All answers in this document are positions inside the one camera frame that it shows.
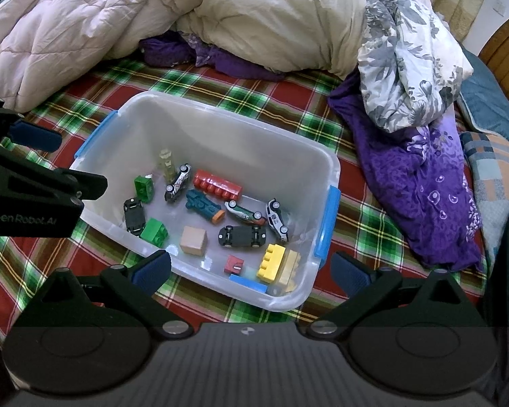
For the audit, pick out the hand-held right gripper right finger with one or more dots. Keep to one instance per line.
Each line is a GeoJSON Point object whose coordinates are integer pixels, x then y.
{"type": "Point", "coordinates": [350, 275]}

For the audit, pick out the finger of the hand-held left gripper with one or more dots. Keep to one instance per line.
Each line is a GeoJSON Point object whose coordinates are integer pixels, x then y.
{"type": "Point", "coordinates": [68, 182]}
{"type": "Point", "coordinates": [36, 135]}

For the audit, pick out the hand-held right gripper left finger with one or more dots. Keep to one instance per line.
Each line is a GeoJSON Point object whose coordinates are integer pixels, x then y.
{"type": "Point", "coordinates": [152, 269]}

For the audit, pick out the green toy block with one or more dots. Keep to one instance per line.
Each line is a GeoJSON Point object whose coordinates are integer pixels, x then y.
{"type": "Point", "coordinates": [155, 231]}
{"type": "Point", "coordinates": [143, 186]}

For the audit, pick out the wooden cube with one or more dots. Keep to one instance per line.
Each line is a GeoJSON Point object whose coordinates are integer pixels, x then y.
{"type": "Point", "coordinates": [193, 241]}

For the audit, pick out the black toy car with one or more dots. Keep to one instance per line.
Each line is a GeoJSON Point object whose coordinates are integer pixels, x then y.
{"type": "Point", "coordinates": [135, 216]}
{"type": "Point", "coordinates": [241, 236]}

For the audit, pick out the cream toy block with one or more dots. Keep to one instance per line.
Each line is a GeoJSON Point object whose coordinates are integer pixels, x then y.
{"type": "Point", "coordinates": [290, 267]}

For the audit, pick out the small red toy block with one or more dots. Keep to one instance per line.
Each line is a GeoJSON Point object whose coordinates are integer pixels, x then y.
{"type": "Point", "coordinates": [233, 265]}

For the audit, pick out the teal toy rocket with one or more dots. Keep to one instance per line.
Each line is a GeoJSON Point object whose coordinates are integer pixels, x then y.
{"type": "Point", "coordinates": [201, 204]}

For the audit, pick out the yellow toy block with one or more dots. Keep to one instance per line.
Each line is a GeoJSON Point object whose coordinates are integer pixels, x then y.
{"type": "Point", "coordinates": [269, 265]}

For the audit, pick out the white police toy car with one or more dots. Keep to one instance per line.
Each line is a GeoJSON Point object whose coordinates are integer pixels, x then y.
{"type": "Point", "coordinates": [276, 219]}

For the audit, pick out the blue toy block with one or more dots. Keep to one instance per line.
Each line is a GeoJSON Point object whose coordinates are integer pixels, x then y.
{"type": "Point", "coordinates": [248, 283]}

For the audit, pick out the green white toy car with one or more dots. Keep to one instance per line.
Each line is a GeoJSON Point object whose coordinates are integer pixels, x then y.
{"type": "Point", "coordinates": [244, 214]}

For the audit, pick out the clear plastic storage container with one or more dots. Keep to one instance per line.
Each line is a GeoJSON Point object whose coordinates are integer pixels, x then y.
{"type": "Point", "coordinates": [237, 148]}

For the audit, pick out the silver white toy car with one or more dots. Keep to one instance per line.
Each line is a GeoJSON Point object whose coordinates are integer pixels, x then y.
{"type": "Point", "coordinates": [179, 183]}

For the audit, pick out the cream translucent toy figure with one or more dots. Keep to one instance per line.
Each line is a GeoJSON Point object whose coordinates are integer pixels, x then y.
{"type": "Point", "coordinates": [168, 167]}

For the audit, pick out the red studded toy block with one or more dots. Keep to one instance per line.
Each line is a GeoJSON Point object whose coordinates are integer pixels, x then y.
{"type": "Point", "coordinates": [218, 186]}

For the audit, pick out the pink quilt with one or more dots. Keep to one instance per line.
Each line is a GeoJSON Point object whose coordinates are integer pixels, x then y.
{"type": "Point", "coordinates": [68, 29]}

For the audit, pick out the purple blanket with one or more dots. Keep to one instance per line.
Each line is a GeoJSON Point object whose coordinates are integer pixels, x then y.
{"type": "Point", "coordinates": [398, 169]}

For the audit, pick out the pastel checked pillow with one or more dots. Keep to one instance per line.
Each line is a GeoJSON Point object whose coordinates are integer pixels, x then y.
{"type": "Point", "coordinates": [487, 169]}

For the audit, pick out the red green plaid bedsheet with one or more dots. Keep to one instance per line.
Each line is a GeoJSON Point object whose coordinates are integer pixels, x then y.
{"type": "Point", "coordinates": [280, 106]}

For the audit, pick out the grey floral white cover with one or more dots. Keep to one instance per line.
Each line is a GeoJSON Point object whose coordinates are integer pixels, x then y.
{"type": "Point", "coordinates": [411, 59]}

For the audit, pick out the blue pillow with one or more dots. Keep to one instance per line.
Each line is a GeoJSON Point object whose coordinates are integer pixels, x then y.
{"type": "Point", "coordinates": [492, 93]}

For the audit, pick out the cream duvet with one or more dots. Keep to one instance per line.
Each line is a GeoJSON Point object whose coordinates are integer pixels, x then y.
{"type": "Point", "coordinates": [280, 21]}

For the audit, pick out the white wall socket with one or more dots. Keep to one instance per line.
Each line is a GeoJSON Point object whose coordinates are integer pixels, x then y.
{"type": "Point", "coordinates": [499, 7]}

